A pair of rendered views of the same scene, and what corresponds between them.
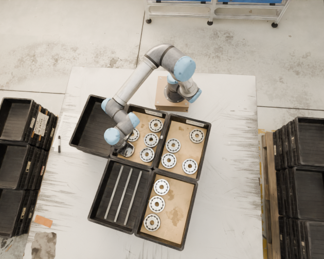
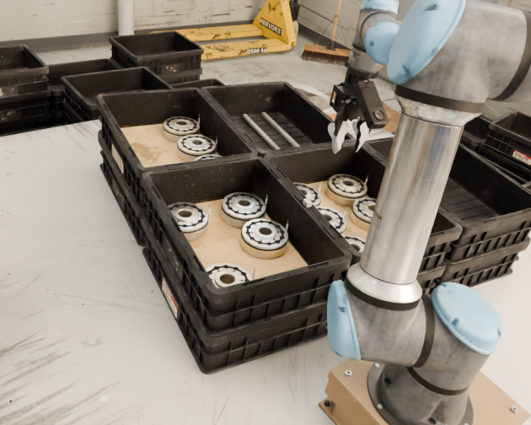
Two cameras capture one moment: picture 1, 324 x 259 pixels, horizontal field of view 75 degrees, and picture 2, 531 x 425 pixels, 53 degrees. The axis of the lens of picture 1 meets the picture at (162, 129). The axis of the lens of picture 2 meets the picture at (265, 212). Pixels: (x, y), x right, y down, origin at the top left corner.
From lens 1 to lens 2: 1.37 m
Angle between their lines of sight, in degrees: 65
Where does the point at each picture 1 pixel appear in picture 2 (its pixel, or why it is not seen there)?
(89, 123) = (472, 198)
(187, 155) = (209, 244)
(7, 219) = not seen: hidden behind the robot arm
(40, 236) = (324, 104)
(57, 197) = not seen: hidden behind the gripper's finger
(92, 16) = not seen: outside the picture
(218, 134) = (161, 401)
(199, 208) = (96, 219)
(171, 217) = (151, 148)
